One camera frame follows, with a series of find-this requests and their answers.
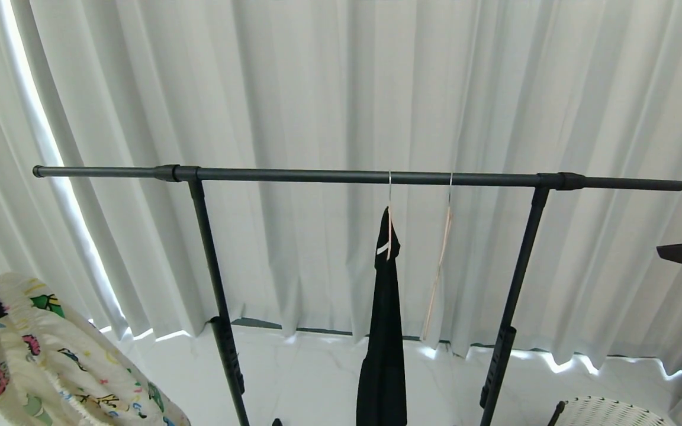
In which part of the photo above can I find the white curtain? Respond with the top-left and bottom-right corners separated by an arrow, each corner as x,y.
0,0 -> 682,382

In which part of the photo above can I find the pink clothes hanger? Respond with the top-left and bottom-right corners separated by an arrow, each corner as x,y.
385,172 -> 395,262
420,172 -> 455,342

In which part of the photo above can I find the cream printed garment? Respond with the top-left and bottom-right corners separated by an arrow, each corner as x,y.
0,272 -> 192,426

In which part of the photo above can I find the black clothes rack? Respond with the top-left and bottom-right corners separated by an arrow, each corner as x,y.
32,164 -> 682,426

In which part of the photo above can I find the black garment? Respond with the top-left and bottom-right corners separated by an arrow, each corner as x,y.
356,206 -> 408,426

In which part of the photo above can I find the white laundry basket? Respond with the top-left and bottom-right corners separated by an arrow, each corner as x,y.
547,396 -> 680,426

